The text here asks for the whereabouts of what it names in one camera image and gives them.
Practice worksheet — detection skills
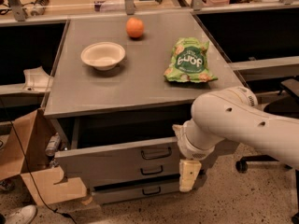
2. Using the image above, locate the grey middle drawer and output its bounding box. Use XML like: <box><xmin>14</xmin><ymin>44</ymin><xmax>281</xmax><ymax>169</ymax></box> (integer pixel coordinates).
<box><xmin>136</xmin><ymin>164</ymin><xmax>181</xmax><ymax>177</ymax></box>

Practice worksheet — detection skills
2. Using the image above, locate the grey bottom drawer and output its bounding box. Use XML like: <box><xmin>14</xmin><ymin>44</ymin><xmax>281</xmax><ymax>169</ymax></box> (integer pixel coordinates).
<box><xmin>92</xmin><ymin>174</ymin><xmax>179</xmax><ymax>204</ymax></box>

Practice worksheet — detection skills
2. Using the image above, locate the black silver handheld tool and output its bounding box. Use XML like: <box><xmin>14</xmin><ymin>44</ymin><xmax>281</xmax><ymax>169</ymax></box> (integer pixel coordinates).
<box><xmin>30</xmin><ymin>0</ymin><xmax>50</xmax><ymax>16</ymax></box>

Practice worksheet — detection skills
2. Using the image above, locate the grey metal bracket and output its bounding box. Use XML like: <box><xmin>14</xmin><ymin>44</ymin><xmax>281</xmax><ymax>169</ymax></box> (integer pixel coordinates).
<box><xmin>22</xmin><ymin>66</ymin><xmax>54</xmax><ymax>93</ymax></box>

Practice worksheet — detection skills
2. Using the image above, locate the black office chair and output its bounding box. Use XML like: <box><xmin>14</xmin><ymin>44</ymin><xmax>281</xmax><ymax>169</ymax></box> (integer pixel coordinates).
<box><xmin>235</xmin><ymin>77</ymin><xmax>299</xmax><ymax>224</ymax></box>

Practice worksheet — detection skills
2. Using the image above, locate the silver drink can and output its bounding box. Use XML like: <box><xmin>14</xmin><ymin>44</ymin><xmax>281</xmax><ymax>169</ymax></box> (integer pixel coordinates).
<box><xmin>45</xmin><ymin>133</ymin><xmax>61</xmax><ymax>157</ymax></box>

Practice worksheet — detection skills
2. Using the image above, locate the green chip bag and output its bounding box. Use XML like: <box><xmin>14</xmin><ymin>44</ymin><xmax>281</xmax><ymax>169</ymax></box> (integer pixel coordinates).
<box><xmin>164</xmin><ymin>37</ymin><xmax>218</xmax><ymax>83</ymax></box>

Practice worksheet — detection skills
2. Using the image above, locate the black floor cable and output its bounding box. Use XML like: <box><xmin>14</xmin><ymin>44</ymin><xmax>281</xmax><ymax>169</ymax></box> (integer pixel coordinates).
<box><xmin>0</xmin><ymin>98</ymin><xmax>78</xmax><ymax>224</ymax></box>

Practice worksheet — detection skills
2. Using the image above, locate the grey drawer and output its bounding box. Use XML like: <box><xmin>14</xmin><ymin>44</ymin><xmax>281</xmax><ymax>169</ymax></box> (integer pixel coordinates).
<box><xmin>54</xmin><ymin>115</ymin><xmax>241</xmax><ymax>189</ymax></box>
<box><xmin>136</xmin><ymin>164</ymin><xmax>181</xmax><ymax>177</ymax></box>
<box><xmin>92</xmin><ymin>174</ymin><xmax>179</xmax><ymax>204</ymax></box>

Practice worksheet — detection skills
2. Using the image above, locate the orange fruit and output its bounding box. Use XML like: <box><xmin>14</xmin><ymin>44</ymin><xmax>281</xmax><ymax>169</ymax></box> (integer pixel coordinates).
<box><xmin>126</xmin><ymin>18</ymin><xmax>144</xmax><ymax>38</ymax></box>

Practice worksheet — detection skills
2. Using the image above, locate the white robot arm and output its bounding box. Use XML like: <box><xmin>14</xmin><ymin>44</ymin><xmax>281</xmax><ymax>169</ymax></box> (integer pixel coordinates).
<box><xmin>173</xmin><ymin>87</ymin><xmax>299</xmax><ymax>192</ymax></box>

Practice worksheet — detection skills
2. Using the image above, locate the white sneaker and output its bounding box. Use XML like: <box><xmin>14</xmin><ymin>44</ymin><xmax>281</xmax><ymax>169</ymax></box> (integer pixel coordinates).
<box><xmin>5</xmin><ymin>205</ymin><xmax>37</xmax><ymax>224</ymax></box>

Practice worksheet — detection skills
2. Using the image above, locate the brown cardboard box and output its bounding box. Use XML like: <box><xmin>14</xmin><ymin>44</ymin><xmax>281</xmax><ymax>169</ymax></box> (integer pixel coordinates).
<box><xmin>0</xmin><ymin>109</ymin><xmax>87</xmax><ymax>205</ymax></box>

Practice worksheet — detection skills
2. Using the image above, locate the white paper bowl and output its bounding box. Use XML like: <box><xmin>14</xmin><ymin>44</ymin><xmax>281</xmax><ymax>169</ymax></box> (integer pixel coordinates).
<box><xmin>80</xmin><ymin>42</ymin><xmax>125</xmax><ymax>71</ymax></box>

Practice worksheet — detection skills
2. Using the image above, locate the yellow foam-padded gripper finger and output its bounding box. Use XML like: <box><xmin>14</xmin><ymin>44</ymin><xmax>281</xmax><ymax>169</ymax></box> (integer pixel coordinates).
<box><xmin>179</xmin><ymin>160</ymin><xmax>202</xmax><ymax>192</ymax></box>

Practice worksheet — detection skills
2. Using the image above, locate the grey top drawer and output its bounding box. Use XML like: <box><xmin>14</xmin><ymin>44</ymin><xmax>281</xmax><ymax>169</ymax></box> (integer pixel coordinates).
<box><xmin>54</xmin><ymin>115</ymin><xmax>241</xmax><ymax>189</ymax></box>

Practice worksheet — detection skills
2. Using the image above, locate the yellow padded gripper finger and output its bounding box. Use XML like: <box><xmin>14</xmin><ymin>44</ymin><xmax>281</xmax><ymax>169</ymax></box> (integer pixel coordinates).
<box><xmin>172</xmin><ymin>124</ymin><xmax>184</xmax><ymax>138</ymax></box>

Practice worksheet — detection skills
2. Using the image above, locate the grey drawer cabinet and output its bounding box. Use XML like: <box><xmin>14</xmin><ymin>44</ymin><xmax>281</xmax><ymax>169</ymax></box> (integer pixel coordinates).
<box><xmin>42</xmin><ymin>10</ymin><xmax>250</xmax><ymax>205</ymax></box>

